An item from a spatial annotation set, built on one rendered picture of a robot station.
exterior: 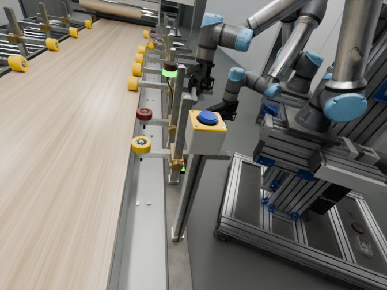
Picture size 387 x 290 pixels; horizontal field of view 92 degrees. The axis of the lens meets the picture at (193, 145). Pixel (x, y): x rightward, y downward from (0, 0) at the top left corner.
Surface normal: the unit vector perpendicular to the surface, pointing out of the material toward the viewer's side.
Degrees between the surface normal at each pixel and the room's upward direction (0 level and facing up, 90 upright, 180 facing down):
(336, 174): 90
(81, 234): 0
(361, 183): 90
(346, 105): 97
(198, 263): 0
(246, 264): 0
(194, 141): 90
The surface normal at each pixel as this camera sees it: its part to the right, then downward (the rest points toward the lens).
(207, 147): 0.15, 0.65
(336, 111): -0.29, 0.66
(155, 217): 0.18, -0.76
